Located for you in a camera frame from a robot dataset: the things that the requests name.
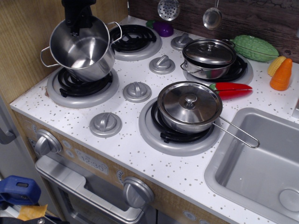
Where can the back countertop grey knob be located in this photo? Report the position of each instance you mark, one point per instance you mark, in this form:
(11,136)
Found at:
(179,42)

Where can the tall stainless steel pot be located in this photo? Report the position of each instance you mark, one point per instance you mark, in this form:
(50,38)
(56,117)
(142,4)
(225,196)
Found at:
(88,56)

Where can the grey fridge door handle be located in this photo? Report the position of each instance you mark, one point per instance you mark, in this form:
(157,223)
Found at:
(7,137)

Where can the steel frying pan with handle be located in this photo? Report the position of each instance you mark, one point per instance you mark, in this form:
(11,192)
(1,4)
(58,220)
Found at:
(200,128)

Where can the steel frying pan lid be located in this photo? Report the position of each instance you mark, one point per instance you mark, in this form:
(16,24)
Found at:
(189,103)

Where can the purple toy eggplant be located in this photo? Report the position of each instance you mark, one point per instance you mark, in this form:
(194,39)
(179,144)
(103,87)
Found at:
(162,28)

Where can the red toy chili pepper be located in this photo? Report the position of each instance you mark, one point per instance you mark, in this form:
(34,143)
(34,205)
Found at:
(228,90)

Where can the oven knob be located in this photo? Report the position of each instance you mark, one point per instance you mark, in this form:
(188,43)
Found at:
(136,193)
(47,143)

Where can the front right stove burner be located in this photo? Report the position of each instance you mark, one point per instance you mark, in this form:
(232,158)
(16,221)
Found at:
(156,134)

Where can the centre countertop grey knob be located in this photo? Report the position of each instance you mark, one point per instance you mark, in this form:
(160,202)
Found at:
(137,92)

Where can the small steel pot lid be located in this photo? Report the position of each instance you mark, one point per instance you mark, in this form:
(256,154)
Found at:
(209,51)

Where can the grey toy sink basin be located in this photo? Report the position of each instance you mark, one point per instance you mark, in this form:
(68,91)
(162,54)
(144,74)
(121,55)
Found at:
(256,165)

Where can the green toy bitter gourd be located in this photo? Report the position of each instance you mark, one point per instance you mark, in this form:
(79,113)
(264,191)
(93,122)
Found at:
(254,48)

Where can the back left stove burner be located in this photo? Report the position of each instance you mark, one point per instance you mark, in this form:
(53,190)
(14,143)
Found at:
(135,42)

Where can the small steel two-handled pot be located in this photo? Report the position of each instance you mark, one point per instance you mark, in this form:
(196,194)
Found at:
(206,71)

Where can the hanging steel slotted skimmer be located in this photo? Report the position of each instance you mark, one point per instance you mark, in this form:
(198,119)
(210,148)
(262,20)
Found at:
(168,10)

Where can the right oven front knob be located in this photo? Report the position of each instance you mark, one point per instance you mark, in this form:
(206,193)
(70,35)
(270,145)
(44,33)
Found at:
(136,193)

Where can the front countertop grey knob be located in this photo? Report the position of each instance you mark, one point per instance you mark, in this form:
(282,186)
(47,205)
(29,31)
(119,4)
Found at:
(105,125)

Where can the orange toy carrot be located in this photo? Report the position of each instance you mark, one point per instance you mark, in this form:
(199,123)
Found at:
(281,78)

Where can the yellow cloth scrap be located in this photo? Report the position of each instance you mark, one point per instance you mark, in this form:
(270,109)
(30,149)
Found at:
(29,212)

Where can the blue clamp tool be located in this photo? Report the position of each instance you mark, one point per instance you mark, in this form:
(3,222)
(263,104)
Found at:
(18,190)

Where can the countertop grey knob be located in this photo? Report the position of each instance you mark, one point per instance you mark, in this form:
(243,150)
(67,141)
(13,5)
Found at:
(105,125)
(162,65)
(137,92)
(179,42)

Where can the back right stove burner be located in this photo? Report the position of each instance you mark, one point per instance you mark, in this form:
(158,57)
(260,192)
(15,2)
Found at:
(240,72)

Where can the front left stove burner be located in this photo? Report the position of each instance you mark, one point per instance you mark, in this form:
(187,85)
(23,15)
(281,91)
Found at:
(70,92)

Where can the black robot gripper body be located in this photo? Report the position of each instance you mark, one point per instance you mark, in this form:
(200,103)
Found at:
(74,8)

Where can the grey oven door handle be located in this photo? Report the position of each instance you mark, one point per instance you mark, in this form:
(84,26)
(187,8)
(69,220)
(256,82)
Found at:
(86,198)

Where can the hanging steel ladle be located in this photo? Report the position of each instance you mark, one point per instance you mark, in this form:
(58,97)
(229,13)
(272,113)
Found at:
(212,17)

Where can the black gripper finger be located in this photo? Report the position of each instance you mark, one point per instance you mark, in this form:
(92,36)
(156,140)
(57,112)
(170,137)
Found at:
(75,30)
(85,21)

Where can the left oven front knob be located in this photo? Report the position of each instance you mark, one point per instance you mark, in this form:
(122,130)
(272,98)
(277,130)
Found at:
(47,143)

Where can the middle countertop grey knob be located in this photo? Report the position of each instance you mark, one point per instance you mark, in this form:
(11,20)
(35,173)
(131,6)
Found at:
(162,65)

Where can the yellow toy corn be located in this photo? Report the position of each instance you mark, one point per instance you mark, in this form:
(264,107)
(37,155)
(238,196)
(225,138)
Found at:
(275,65)

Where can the stove burner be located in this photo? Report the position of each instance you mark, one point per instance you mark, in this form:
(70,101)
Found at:
(70,92)
(240,72)
(135,42)
(156,134)

